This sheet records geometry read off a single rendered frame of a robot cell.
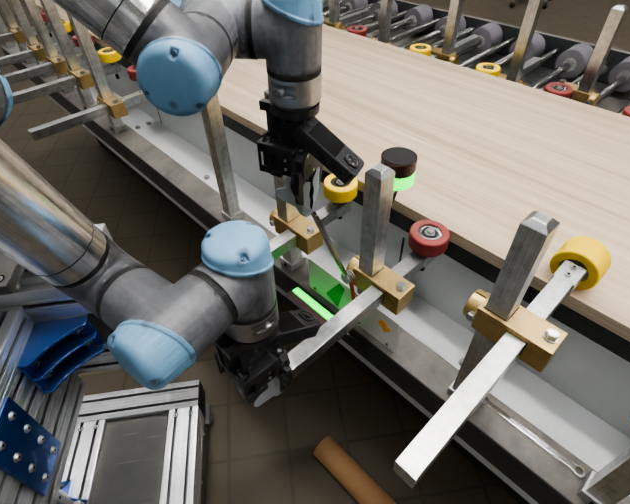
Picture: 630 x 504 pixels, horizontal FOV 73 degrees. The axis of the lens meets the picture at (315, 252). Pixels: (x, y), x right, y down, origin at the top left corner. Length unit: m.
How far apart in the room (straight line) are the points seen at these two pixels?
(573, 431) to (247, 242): 0.80
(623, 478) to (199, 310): 0.65
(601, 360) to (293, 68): 0.76
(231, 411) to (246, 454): 0.17
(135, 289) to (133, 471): 1.02
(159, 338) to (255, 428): 1.22
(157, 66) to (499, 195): 0.78
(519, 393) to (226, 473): 0.97
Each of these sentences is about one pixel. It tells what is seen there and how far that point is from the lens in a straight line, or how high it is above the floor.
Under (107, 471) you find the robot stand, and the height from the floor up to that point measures 0.21.
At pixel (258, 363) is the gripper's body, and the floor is 0.96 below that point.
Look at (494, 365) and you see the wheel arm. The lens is 0.65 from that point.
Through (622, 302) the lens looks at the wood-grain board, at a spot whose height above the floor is 0.90.
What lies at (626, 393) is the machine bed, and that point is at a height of 0.73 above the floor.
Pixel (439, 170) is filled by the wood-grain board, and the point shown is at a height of 0.90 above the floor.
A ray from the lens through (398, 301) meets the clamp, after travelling 0.81.
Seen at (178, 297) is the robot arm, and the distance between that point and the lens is 0.45.
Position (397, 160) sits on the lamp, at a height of 1.10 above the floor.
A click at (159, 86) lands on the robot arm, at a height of 1.31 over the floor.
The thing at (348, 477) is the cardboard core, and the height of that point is 0.07.
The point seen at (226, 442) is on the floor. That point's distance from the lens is 1.63.
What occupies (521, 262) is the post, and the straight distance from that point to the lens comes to 0.61.
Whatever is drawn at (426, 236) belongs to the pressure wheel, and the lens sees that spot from 0.88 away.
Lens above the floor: 1.49
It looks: 45 degrees down
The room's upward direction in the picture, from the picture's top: 2 degrees counter-clockwise
